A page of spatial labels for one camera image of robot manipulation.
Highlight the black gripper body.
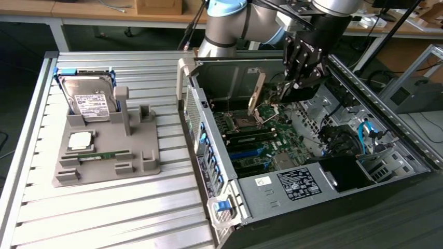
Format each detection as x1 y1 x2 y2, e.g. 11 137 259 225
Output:
292 12 354 51

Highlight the graphics card with fan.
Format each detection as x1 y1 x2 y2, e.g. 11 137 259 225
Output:
247 66 322 116

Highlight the white box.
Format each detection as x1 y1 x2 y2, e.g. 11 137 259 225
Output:
359 16 388 29

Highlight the black monitor with stand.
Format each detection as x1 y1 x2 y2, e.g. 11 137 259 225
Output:
372 0 422 22

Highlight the black stand pole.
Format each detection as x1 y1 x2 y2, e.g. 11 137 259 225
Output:
352 0 423 78

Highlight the silver socket cover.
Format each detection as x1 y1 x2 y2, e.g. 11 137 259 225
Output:
254 103 282 122

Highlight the green motherboard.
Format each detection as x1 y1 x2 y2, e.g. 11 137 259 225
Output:
211 98 315 179

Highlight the brown cardboard piece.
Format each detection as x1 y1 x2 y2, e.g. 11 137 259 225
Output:
418 2 443 25

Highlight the grey computer tower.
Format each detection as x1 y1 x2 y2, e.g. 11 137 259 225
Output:
379 76 443 115

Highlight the black RAM stick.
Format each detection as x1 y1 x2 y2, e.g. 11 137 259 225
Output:
227 131 278 146

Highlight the silver chipset heatsink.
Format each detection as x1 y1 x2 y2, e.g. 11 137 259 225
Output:
272 152 296 167

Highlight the cardboard box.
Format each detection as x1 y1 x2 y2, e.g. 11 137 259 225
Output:
135 0 183 16

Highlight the grey metal disk bay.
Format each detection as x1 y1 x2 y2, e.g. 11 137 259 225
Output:
355 147 432 185

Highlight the grey power supply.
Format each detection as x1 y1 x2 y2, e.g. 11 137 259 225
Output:
236 155 378 221

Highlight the blue case latch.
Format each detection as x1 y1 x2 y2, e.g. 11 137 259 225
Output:
212 200 232 213

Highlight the silver hard disk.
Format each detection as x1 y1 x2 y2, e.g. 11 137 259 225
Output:
57 75 115 122

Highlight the black open PC case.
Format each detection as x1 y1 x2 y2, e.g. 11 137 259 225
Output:
176 56 443 249

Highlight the blue disk carrier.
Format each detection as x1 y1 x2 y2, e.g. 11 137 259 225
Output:
52 66 120 115

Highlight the green RAM stick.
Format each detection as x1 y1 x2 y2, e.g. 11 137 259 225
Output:
76 151 119 160

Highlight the grey parts rack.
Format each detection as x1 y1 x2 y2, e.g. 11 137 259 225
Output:
51 87 163 188

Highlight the silver CPU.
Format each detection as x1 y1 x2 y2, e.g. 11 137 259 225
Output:
67 131 95 151

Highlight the long wooden desk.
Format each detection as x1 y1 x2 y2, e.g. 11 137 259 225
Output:
0 0 443 52

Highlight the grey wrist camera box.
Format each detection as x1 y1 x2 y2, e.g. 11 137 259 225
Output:
275 11 315 32

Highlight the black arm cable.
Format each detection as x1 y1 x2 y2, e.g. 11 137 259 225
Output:
176 0 207 51

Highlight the blue SATA wire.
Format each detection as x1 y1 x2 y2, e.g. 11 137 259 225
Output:
358 120 376 156

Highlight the aluminium profile frame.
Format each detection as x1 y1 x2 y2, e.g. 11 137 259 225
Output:
394 43 443 86

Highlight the grey cable with plug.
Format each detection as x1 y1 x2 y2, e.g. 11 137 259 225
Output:
98 0 126 13

